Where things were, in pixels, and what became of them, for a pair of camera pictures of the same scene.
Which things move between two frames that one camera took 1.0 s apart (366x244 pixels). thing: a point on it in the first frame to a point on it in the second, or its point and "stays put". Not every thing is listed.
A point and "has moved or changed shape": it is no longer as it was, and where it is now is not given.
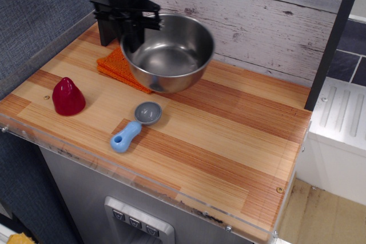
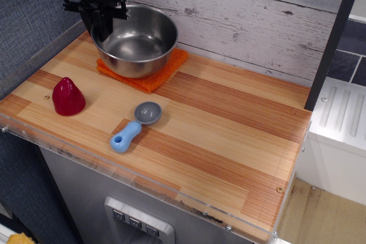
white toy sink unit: [334, 157] stays put
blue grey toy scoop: [146, 113] stays put
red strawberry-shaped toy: [67, 99] stays put
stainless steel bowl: [172, 59] has moved or changed shape
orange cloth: [117, 66] to [150, 83]
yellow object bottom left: [21, 238] stays put
